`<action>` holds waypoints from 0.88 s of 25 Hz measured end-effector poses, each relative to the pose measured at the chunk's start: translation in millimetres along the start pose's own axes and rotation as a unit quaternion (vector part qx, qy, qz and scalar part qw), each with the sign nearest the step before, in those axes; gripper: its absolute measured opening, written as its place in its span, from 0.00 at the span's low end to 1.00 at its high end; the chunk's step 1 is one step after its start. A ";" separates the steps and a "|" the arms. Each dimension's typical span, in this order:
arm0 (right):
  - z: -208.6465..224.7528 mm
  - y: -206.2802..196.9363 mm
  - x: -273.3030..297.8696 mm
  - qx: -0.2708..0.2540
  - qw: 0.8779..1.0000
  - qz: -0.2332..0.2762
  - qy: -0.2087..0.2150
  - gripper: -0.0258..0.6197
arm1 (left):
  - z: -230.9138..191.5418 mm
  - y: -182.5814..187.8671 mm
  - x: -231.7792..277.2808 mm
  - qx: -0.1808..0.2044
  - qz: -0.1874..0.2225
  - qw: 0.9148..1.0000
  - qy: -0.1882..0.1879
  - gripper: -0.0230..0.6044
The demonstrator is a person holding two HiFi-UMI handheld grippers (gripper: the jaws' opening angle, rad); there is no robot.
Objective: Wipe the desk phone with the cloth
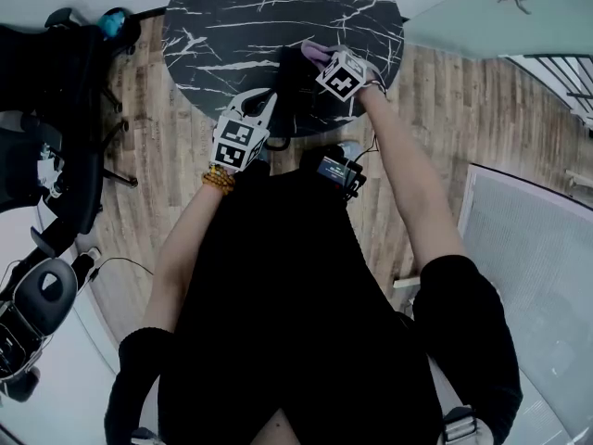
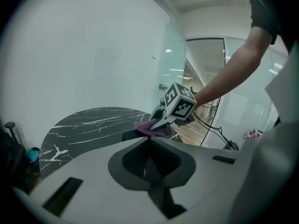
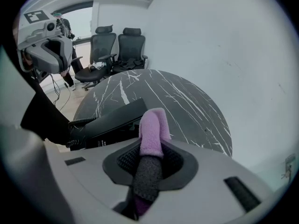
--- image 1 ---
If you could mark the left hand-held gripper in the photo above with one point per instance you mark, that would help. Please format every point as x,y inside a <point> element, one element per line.
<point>234,144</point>

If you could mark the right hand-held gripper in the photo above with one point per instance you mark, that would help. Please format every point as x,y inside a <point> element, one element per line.
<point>340,79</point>

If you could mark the purple cloth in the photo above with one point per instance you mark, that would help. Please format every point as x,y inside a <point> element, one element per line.
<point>315,53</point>

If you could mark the black rectangular device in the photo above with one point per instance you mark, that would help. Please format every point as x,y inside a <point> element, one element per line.
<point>296,77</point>

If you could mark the person's right forearm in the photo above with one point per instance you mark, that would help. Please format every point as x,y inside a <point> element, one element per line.
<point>412,188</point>

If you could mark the person's left forearm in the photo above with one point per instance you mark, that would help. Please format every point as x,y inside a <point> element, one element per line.
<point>180,258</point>

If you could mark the person's light blue shoe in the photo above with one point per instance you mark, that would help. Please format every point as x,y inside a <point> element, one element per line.
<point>348,148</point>

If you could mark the black battery pack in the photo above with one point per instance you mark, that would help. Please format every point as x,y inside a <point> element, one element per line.
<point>336,172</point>

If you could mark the teal round object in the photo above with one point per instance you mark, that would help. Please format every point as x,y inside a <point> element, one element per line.
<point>112,23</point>

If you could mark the frosted glass door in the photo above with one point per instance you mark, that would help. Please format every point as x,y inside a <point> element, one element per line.
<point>500,21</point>

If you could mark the person's black clothing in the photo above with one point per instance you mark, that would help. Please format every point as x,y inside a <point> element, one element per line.
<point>282,308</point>

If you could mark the white black device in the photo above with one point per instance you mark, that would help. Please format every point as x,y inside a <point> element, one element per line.
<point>48,172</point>

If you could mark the black office chair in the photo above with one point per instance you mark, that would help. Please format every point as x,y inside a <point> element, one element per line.
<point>23,169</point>
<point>46,58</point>

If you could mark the black railing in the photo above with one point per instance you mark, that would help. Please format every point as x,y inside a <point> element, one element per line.
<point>560,81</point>

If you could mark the grey black machine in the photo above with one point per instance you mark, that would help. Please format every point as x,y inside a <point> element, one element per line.
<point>41,304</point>

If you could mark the white-framed frosted glass panel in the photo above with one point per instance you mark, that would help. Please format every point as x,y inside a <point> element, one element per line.
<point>537,285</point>

